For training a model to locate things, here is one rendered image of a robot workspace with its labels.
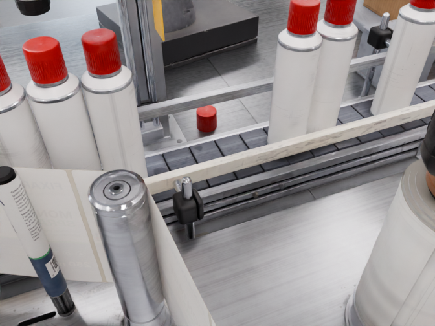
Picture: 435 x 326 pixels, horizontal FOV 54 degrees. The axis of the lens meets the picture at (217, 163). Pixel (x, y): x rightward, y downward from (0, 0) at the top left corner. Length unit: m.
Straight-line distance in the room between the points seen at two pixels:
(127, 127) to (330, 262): 0.26
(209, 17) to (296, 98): 0.44
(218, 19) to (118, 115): 0.51
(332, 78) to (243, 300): 0.29
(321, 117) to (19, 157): 0.37
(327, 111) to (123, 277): 0.36
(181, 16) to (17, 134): 0.50
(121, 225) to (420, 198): 0.20
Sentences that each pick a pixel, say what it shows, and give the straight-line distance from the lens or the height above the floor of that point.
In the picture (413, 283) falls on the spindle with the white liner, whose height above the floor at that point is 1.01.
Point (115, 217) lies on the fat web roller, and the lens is 0.28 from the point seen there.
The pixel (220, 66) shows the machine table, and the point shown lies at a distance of 0.88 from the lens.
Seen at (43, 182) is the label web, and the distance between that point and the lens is 0.34.
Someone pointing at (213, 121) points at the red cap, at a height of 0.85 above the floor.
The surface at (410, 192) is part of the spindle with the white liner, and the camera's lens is 0.31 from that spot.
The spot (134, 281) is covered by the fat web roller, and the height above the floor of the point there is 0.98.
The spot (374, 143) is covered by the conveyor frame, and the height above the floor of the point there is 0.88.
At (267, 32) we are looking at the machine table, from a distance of 1.01.
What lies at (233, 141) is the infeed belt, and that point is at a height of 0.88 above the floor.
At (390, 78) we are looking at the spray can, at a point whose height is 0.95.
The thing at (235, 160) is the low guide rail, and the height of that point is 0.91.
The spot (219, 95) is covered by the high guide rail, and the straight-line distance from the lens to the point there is 0.56.
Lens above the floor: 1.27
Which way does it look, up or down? 43 degrees down
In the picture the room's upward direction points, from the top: straight up
